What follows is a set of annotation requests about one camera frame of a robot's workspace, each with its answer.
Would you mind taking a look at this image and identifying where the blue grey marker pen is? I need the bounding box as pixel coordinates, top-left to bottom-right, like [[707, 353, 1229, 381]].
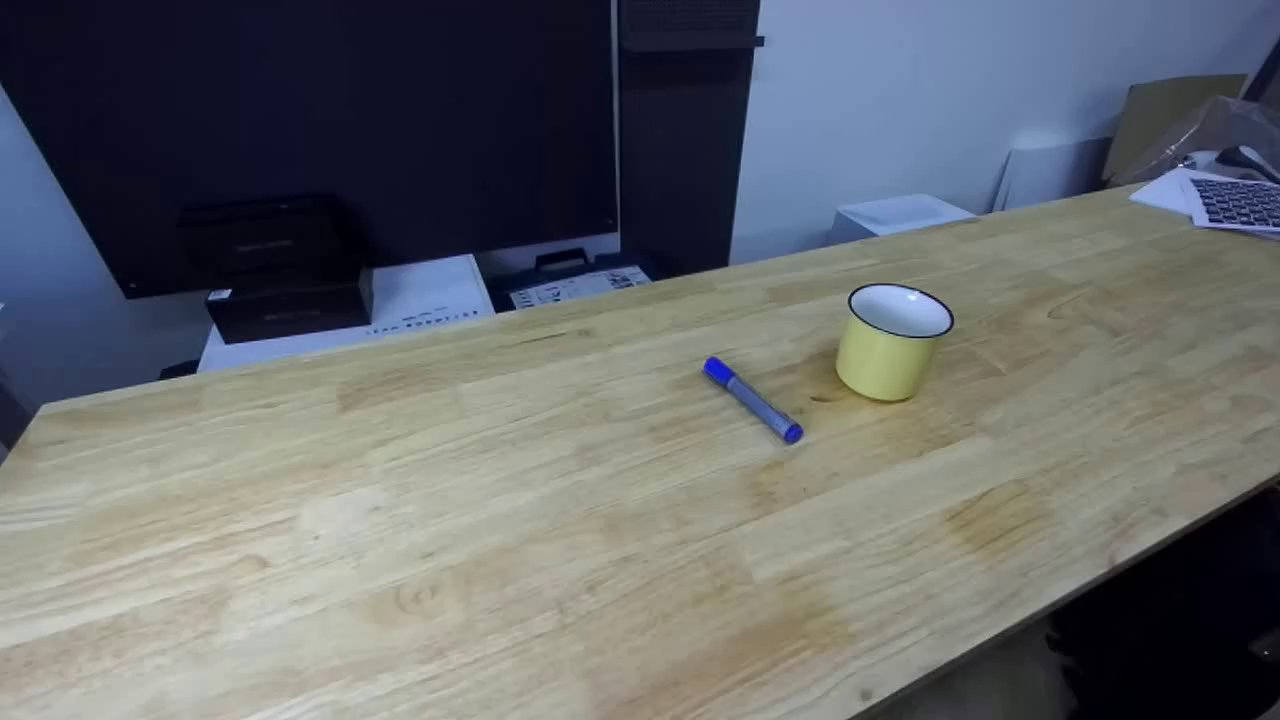
[[702, 356, 804, 443]]

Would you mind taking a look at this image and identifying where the yellow enamel cup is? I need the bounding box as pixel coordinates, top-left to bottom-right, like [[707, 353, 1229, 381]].
[[834, 284, 955, 404]]

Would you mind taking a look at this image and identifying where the black case with label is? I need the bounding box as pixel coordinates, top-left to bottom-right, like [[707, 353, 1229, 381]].
[[488, 248, 652, 312]]

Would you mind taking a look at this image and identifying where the white flat box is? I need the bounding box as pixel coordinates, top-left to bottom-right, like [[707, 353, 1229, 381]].
[[196, 256, 495, 372]]

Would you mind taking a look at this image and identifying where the large black monitor screen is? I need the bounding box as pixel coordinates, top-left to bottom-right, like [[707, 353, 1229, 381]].
[[0, 0, 617, 295]]

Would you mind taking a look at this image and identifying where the small white box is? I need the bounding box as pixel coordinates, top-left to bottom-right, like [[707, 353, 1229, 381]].
[[826, 193, 968, 242]]

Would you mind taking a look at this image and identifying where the dark tall cabinet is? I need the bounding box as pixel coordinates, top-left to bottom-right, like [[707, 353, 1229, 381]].
[[617, 0, 761, 274]]

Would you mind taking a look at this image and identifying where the black box under monitor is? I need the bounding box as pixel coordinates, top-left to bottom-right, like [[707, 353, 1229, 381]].
[[180, 197, 373, 345]]

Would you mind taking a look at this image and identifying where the brown cardboard box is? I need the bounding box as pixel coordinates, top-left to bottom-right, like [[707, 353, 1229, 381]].
[[1101, 75, 1248, 184]]

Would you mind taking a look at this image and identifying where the keyboard on papers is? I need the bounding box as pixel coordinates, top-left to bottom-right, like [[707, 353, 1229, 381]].
[[1132, 143, 1280, 240]]

